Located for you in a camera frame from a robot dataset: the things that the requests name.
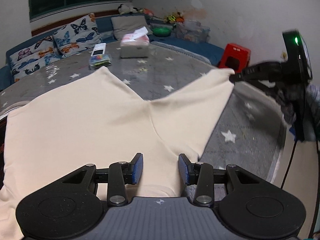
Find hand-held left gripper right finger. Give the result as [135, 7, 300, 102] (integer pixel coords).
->
[178, 154, 260, 205]

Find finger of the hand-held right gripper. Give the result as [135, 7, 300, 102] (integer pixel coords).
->
[229, 61, 283, 83]

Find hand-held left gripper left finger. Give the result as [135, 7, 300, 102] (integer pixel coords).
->
[61, 152, 144, 207]

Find cream pants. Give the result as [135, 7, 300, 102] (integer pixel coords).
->
[0, 66, 235, 240]

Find person's right hand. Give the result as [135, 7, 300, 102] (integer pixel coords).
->
[274, 83, 297, 125]

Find red plastic stool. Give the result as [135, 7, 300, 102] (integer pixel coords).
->
[218, 43, 251, 70]

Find clear plastic storage box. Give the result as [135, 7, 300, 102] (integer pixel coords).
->
[174, 21, 211, 43]

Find green bowl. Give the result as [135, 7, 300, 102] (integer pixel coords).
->
[152, 27, 173, 37]

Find white box with pink cloth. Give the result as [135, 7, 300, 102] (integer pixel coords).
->
[120, 26, 151, 59]

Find white flat device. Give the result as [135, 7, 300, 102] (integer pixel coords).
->
[91, 43, 107, 57]

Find plain grey pillow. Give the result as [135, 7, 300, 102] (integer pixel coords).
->
[111, 16, 153, 40]

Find black and white plush toy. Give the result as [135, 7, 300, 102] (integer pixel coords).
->
[118, 4, 140, 15]

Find butterfly print pillow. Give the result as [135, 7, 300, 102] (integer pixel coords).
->
[52, 12, 103, 55]
[9, 36, 63, 82]

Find black cable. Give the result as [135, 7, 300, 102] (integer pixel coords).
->
[280, 139, 299, 190]

